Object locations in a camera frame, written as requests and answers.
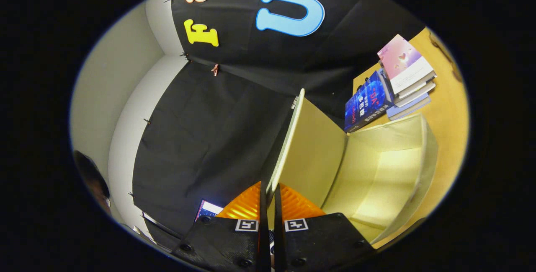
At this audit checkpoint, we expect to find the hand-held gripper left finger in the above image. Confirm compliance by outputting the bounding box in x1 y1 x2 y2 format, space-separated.
171 181 272 272

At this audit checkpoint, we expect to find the white paperback book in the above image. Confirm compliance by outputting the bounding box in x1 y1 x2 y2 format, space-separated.
394 80 437 101
394 88 436 109

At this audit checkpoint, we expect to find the green fabric storage box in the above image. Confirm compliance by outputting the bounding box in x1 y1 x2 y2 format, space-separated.
266 88 439 247

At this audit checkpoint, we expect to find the pale blue book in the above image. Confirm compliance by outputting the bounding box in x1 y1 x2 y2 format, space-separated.
386 95 432 121

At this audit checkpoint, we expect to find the row of black clips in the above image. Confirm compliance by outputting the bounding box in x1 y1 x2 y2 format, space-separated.
128 0 190 199

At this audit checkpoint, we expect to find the silver metal stand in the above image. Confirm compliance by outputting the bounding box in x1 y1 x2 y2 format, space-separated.
133 210 185 245

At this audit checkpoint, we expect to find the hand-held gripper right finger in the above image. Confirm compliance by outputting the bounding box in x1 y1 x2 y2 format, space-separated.
273 183 376 272

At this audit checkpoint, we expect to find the pink cover book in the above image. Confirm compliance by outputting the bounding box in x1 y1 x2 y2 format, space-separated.
377 34 437 96

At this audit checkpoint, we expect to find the person's head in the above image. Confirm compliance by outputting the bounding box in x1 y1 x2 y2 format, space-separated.
73 150 112 216

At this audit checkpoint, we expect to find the dark blue book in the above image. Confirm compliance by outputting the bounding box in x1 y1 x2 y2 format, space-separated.
344 70 394 134

